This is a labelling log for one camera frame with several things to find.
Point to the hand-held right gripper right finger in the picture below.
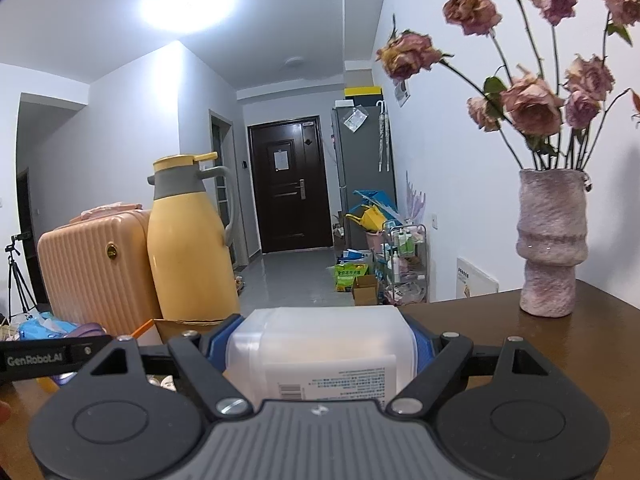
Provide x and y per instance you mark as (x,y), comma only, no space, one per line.
(424,351)

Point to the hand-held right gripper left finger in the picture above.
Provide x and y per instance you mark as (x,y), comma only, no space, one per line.
(218,347)

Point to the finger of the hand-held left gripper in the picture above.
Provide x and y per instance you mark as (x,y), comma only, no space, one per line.
(92,348)

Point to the orange cardboard box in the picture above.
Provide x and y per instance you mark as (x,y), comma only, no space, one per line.
(175,329)

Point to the white translucent plastic bottle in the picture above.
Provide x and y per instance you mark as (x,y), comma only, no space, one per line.
(320,350)

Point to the person's left hand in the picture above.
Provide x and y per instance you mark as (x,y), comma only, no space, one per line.
(3,412)

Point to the purple round object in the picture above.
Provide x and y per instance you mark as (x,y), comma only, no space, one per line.
(86,330)

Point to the blue tissue pack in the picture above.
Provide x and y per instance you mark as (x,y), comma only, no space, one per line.
(42,327)

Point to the pink ribbed suitcase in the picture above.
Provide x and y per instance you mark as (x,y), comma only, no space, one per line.
(95,270)

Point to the small brown cardboard box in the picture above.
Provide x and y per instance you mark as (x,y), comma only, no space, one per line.
(365,290)

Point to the white flat board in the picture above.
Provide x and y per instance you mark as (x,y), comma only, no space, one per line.
(476,280)

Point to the yellow thermos jug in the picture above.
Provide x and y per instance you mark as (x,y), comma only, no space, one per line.
(192,250)

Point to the green printed bag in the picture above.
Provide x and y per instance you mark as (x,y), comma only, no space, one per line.
(351,277)

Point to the pink bucket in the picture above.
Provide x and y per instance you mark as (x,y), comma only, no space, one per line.
(375,240)

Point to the blue and yellow toy pile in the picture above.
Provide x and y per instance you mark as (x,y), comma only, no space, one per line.
(375,210)

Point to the pink textured vase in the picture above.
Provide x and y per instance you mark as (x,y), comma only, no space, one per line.
(550,250)

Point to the grey refrigerator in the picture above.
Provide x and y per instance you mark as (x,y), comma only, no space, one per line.
(362,185)

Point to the dark entrance door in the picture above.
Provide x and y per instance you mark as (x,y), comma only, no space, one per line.
(290,185)

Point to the clear folded umbrella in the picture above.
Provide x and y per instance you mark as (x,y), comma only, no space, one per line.
(383,135)

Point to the clear plastic bag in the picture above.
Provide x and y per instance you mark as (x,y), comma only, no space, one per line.
(356,120)

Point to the yellow and black box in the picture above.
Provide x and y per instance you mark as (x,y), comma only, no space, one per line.
(364,95)

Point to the bunch of dried pink roses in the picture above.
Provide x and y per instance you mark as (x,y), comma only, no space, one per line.
(530,85)

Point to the small ceiling lamp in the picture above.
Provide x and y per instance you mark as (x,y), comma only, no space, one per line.
(295,62)

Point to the round ceiling light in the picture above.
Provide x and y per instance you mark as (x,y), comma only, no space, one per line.
(189,2)

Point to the black camera tripod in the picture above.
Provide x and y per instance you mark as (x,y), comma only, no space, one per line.
(17,275)

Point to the white wall socket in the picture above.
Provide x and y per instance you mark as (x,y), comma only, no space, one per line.
(435,222)

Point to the purple feather wall decor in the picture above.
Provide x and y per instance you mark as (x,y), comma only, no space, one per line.
(416,200)

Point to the wall poster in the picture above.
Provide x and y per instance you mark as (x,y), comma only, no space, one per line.
(403,94)

